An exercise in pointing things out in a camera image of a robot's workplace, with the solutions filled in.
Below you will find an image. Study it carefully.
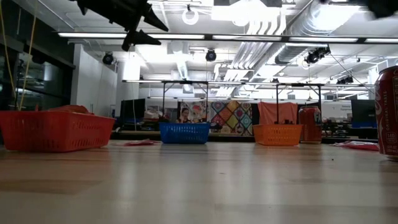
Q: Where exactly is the orange plastic basket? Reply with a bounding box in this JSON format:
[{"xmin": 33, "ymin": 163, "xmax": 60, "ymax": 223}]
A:
[{"xmin": 252, "ymin": 124, "xmax": 303, "ymax": 147}]

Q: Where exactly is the white hanging ring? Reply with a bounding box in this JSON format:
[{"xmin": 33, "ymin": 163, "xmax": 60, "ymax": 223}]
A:
[{"xmin": 182, "ymin": 7, "xmax": 200, "ymax": 26}]

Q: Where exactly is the black station frame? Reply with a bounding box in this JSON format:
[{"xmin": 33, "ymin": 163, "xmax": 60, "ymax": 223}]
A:
[
  {"xmin": 275, "ymin": 82, "xmax": 323, "ymax": 124},
  {"xmin": 161, "ymin": 80, "xmax": 210, "ymax": 123}
]

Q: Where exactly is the red soda can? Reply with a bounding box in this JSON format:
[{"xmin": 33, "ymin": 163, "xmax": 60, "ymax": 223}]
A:
[{"xmin": 374, "ymin": 65, "xmax": 398, "ymax": 162}]

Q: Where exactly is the red labelled canister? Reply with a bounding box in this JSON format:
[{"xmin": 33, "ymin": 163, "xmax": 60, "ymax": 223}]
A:
[{"xmin": 298, "ymin": 105, "xmax": 323, "ymax": 145}]

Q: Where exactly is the black aluminium rig frame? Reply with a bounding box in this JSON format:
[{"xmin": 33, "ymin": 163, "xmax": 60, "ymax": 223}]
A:
[{"xmin": 110, "ymin": 129, "xmax": 380, "ymax": 144}]

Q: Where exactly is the silver ceiling duct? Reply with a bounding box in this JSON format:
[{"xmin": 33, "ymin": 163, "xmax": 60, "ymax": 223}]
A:
[{"xmin": 275, "ymin": 0, "xmax": 330, "ymax": 65}]

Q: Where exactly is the floral patterned quilt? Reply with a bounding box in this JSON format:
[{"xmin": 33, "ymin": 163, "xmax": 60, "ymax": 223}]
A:
[{"xmin": 178, "ymin": 101, "xmax": 212, "ymax": 124}]

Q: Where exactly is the orange hanging cloth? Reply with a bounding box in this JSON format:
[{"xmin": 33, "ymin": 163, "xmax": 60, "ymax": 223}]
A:
[{"xmin": 257, "ymin": 101, "xmax": 299, "ymax": 126}]

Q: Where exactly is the black computer monitor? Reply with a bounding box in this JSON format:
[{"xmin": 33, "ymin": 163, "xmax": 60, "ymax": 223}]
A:
[
  {"xmin": 119, "ymin": 98, "xmax": 146, "ymax": 125},
  {"xmin": 351, "ymin": 99, "xmax": 377, "ymax": 128}
]

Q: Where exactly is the geometric patterned quilt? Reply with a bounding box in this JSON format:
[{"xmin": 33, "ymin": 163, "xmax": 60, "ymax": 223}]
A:
[{"xmin": 210, "ymin": 100, "xmax": 253, "ymax": 137}]

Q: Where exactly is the overhead light bar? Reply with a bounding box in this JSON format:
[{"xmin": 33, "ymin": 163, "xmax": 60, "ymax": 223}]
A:
[{"xmin": 57, "ymin": 30, "xmax": 398, "ymax": 45}]

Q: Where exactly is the person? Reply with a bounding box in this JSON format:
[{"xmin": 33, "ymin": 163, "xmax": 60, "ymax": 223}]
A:
[{"xmin": 176, "ymin": 107, "xmax": 196, "ymax": 124}]

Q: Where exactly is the blue plastic basket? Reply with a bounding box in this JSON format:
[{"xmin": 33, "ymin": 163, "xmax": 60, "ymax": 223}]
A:
[{"xmin": 159, "ymin": 122, "xmax": 211, "ymax": 145}]

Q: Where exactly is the yellow hanging cable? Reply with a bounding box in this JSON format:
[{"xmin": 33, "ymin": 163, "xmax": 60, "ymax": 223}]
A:
[
  {"xmin": 19, "ymin": 3, "xmax": 38, "ymax": 110},
  {"xmin": 0, "ymin": 2, "xmax": 17, "ymax": 108}
]

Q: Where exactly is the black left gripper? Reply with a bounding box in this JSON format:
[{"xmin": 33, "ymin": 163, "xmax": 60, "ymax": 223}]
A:
[{"xmin": 70, "ymin": 0, "xmax": 170, "ymax": 53}]

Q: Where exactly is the red plastic basket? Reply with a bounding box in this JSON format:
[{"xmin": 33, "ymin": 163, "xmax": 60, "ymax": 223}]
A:
[{"xmin": 0, "ymin": 110, "xmax": 116, "ymax": 153}]

